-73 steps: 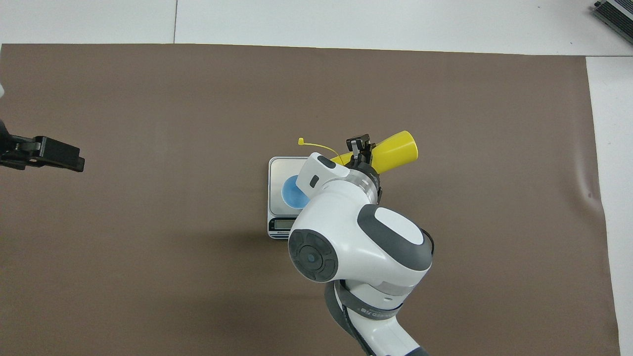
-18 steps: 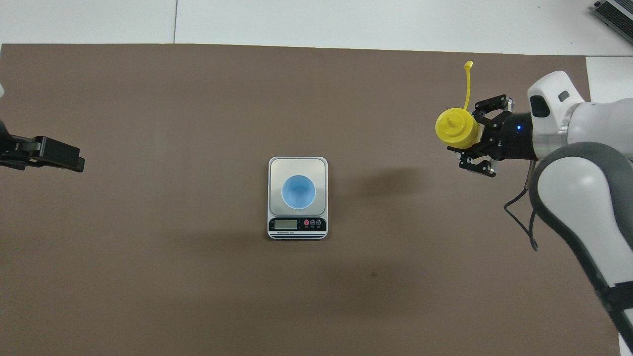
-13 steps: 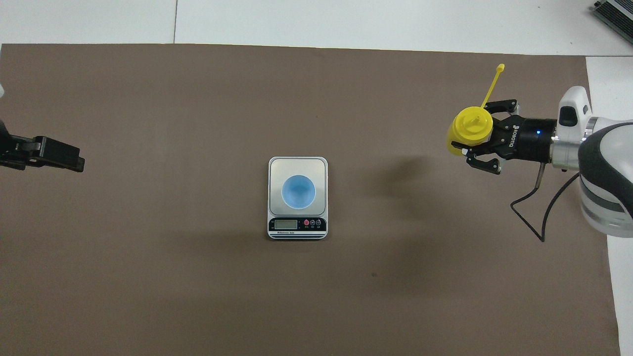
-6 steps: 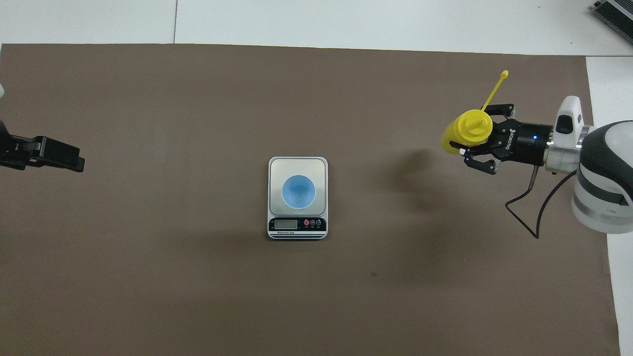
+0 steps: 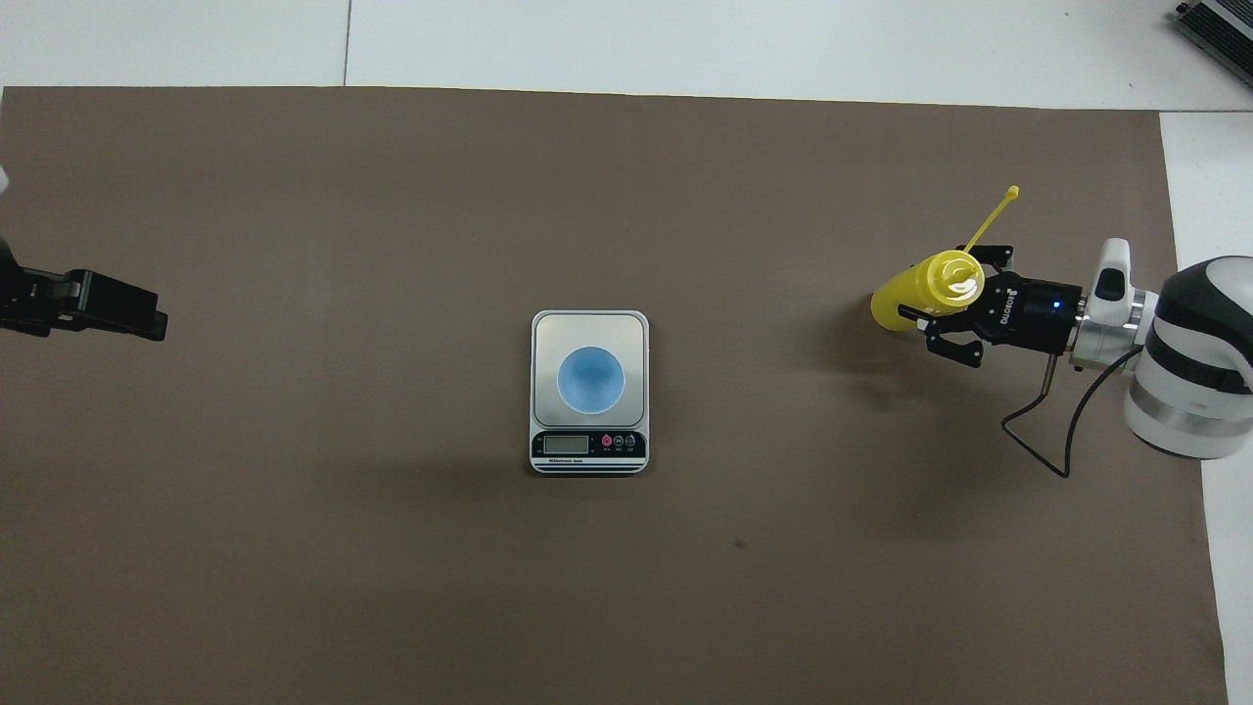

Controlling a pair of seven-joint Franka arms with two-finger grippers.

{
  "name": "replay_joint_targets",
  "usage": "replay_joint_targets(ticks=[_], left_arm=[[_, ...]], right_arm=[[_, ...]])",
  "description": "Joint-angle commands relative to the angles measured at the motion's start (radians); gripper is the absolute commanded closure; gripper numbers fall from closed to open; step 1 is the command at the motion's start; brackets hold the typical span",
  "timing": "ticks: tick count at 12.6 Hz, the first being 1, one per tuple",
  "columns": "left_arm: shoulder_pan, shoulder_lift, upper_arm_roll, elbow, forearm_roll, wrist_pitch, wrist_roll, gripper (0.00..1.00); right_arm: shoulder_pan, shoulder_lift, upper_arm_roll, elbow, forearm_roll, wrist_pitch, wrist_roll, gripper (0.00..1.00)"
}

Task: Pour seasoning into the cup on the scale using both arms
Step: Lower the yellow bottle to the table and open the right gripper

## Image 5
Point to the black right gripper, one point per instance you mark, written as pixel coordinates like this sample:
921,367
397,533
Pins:
1038,313

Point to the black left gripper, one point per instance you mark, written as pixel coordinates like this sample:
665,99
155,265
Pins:
20,299

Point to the yellow squeeze seasoning bottle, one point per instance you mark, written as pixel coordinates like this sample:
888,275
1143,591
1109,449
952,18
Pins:
910,294

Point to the light blue plastic cup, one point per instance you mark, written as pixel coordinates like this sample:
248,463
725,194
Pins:
590,382

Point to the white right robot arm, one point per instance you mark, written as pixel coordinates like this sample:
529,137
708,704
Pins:
1194,392

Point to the silver digital kitchen scale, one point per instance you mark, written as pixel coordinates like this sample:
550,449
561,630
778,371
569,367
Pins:
587,446

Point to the brown paper table mat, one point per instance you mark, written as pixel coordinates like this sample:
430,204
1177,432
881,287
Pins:
294,490

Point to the grey finned metal device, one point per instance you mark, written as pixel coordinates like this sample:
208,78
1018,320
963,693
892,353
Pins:
1224,29

